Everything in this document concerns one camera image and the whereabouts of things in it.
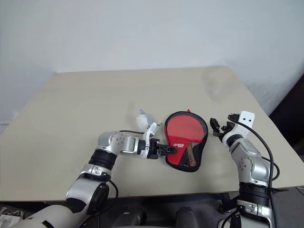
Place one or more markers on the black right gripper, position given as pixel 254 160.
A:
pixel 228 128

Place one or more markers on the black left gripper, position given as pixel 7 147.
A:
pixel 153 148

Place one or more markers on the red black paddle case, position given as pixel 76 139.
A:
pixel 180 142

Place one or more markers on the red table tennis paddle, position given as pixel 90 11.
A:
pixel 191 154

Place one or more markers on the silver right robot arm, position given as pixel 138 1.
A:
pixel 251 166

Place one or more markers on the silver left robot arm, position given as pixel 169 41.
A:
pixel 104 164

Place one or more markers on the small white grey soft object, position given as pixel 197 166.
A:
pixel 142 120

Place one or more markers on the dark rounded shape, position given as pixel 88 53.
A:
pixel 131 217
pixel 187 217

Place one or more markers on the dark furniture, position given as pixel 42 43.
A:
pixel 291 114

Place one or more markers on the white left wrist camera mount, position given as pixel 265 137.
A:
pixel 150 134

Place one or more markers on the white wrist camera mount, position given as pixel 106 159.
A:
pixel 150 134
pixel 245 122

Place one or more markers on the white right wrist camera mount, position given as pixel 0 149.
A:
pixel 245 122

